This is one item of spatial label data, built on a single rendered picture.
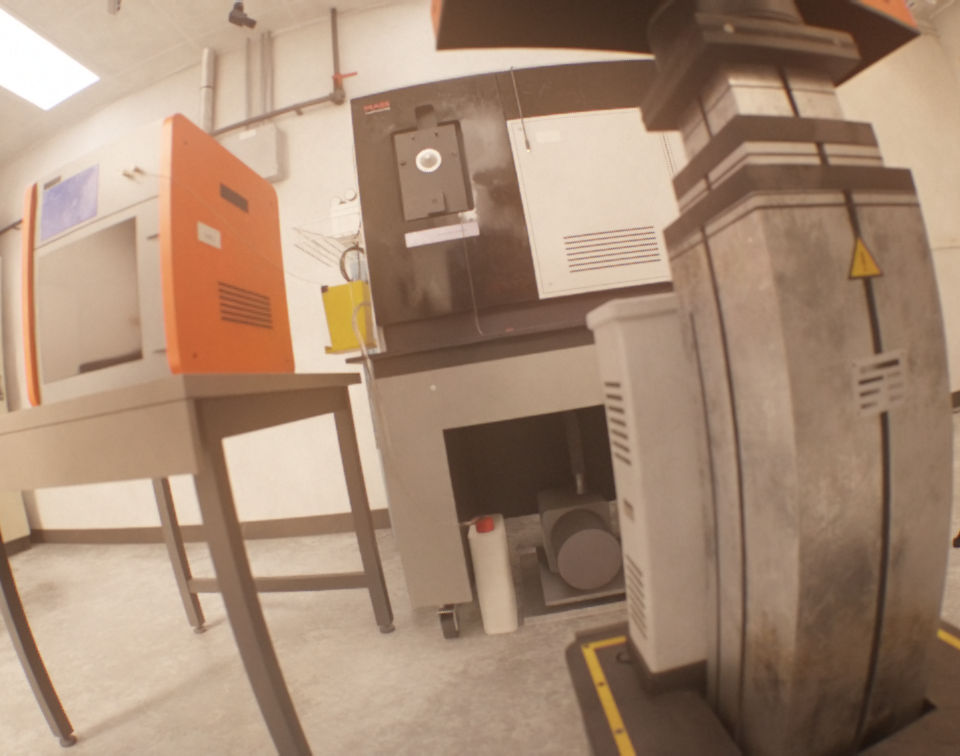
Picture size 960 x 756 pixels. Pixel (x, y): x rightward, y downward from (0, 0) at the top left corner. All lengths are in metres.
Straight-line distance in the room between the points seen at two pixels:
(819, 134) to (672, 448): 0.31
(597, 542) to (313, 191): 2.08
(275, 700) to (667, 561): 0.59
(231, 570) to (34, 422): 0.37
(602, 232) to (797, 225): 0.94
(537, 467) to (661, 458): 1.36
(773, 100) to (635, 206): 0.91
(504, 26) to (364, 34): 2.60
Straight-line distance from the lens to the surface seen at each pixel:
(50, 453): 0.83
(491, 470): 1.84
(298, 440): 2.56
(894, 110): 3.83
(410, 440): 1.16
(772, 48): 0.44
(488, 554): 1.27
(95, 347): 0.87
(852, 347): 0.38
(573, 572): 1.37
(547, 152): 1.32
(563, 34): 0.51
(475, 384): 1.13
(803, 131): 0.42
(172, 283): 0.76
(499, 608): 1.33
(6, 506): 3.75
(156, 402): 0.67
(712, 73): 0.45
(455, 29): 0.48
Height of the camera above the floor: 0.65
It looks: level
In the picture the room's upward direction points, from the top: 9 degrees counter-clockwise
